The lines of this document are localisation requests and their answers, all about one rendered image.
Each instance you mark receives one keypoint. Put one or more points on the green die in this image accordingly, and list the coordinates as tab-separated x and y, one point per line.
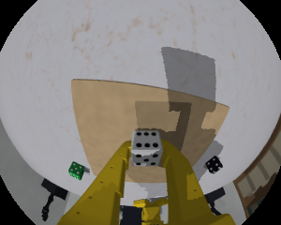
76	170

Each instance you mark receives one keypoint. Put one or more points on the tan mat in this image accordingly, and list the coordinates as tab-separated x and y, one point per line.
107	112

